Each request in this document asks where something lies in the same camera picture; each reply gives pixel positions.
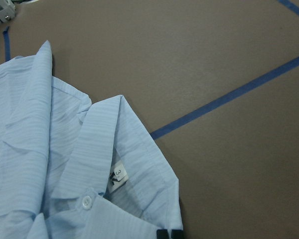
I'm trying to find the light blue button-up shirt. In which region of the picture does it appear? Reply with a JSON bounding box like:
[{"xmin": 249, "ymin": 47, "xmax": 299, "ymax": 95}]
[{"xmin": 0, "ymin": 42, "xmax": 183, "ymax": 239}]

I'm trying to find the grey aluminium frame post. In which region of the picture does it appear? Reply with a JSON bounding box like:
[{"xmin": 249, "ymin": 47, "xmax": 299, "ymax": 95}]
[{"xmin": 0, "ymin": 0, "xmax": 16, "ymax": 25}]

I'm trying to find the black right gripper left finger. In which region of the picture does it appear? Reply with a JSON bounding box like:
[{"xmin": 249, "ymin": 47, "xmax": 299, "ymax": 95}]
[{"xmin": 156, "ymin": 229, "xmax": 168, "ymax": 239}]

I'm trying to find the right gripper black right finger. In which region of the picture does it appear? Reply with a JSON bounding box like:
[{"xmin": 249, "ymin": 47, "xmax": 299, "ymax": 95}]
[{"xmin": 171, "ymin": 230, "xmax": 184, "ymax": 239}]

